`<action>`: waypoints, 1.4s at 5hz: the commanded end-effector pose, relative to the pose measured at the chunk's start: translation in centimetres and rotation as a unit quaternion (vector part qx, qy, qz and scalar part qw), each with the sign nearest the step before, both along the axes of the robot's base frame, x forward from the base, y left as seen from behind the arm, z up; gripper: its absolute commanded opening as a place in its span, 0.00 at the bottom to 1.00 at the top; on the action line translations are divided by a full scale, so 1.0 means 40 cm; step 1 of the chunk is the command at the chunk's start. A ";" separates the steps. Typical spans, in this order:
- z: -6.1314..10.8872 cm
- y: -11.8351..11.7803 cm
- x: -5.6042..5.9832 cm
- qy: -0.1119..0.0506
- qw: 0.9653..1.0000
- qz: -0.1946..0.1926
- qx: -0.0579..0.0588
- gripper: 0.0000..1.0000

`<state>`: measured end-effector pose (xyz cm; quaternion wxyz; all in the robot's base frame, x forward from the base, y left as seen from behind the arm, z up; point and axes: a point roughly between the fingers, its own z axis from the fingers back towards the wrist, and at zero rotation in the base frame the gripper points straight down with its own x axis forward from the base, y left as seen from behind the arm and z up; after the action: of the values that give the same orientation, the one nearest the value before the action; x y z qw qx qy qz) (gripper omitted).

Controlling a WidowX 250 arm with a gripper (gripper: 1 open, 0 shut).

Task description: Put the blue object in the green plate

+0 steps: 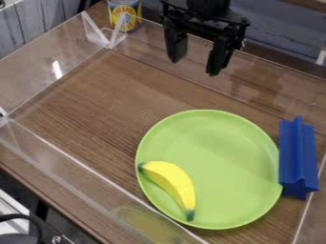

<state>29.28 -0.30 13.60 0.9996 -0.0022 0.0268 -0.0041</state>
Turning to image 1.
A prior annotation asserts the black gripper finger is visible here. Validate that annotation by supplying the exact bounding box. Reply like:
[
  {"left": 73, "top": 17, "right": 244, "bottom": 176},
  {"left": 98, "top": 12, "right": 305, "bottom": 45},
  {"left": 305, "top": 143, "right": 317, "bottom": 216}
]
[
  {"left": 205, "top": 35, "right": 232, "bottom": 76},
  {"left": 162, "top": 18, "right": 188, "bottom": 63}
]

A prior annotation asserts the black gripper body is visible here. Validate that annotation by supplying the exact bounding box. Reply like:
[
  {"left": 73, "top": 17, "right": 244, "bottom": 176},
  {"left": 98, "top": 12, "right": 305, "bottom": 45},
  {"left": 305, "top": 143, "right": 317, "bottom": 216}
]
[{"left": 161, "top": 0, "right": 251, "bottom": 50}]

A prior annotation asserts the blue star-shaped block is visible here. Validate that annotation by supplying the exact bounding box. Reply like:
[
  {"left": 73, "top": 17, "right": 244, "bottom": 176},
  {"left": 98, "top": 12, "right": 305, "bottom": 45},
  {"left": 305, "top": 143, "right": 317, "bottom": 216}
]
[{"left": 279, "top": 116, "right": 319, "bottom": 199}]

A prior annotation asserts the green plate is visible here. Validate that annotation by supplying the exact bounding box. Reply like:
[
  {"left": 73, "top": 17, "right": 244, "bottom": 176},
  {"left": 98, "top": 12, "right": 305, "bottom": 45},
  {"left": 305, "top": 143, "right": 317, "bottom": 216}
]
[{"left": 134, "top": 110, "right": 281, "bottom": 230}]

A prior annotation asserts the yellow toy banana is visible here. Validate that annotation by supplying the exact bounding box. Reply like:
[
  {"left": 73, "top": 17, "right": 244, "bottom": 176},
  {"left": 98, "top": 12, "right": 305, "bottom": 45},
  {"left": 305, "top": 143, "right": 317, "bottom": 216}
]
[{"left": 137, "top": 161, "right": 196, "bottom": 221}]

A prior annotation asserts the clear acrylic enclosure wall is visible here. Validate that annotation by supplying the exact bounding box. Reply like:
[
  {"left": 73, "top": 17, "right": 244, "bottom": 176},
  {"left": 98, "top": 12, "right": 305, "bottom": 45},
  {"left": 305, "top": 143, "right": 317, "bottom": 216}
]
[{"left": 0, "top": 8, "right": 326, "bottom": 244}]

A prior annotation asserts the black cable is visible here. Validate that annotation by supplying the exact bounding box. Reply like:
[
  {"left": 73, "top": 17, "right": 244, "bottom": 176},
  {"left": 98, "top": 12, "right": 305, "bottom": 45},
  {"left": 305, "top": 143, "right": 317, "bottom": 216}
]
[{"left": 0, "top": 213, "right": 45, "bottom": 244}]

